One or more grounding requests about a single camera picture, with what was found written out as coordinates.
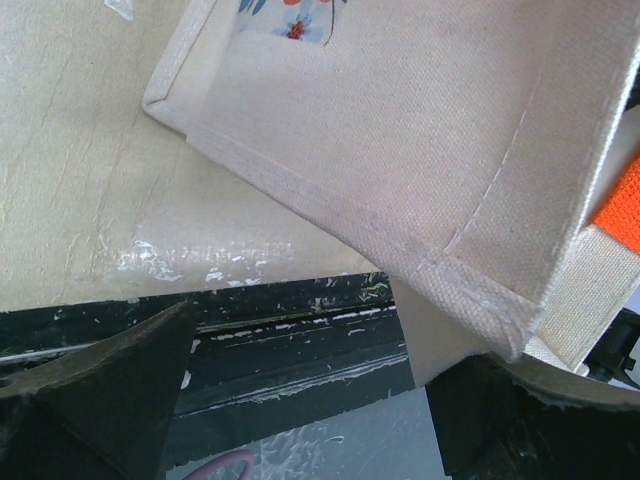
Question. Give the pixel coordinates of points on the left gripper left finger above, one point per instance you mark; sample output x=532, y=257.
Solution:
x=102, y=412

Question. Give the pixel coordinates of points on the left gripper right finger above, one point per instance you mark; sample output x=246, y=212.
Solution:
x=530, y=420

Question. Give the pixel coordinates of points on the canvas tote bag orange handles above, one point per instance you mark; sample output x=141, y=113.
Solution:
x=472, y=150

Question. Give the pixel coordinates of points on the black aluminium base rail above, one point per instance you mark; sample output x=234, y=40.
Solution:
x=263, y=359

